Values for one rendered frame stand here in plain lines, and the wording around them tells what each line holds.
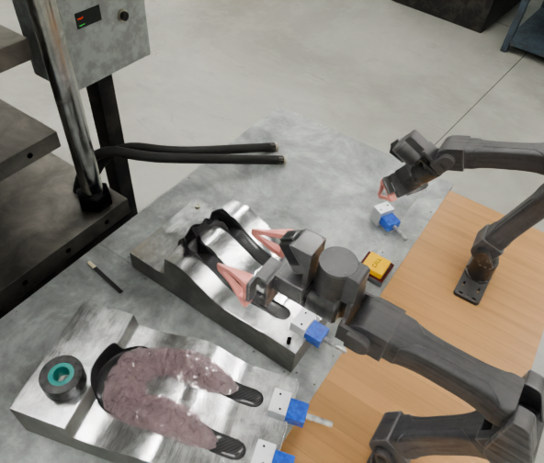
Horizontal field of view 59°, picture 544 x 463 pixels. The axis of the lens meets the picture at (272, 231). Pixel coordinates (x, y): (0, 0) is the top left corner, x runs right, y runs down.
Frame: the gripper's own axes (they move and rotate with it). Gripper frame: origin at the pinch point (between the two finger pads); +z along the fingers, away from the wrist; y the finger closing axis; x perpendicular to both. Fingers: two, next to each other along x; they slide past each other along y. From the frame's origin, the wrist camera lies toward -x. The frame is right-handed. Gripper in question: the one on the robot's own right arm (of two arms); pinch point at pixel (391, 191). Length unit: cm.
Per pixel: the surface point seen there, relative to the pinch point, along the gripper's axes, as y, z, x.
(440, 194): -25.9, 11.3, 5.2
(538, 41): -306, 145, -90
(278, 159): 15.2, 26.2, -25.4
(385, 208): -0.3, 6.1, 3.6
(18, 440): 105, 3, 21
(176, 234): 58, 14, -10
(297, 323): 46, -11, 22
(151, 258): 67, 12, -6
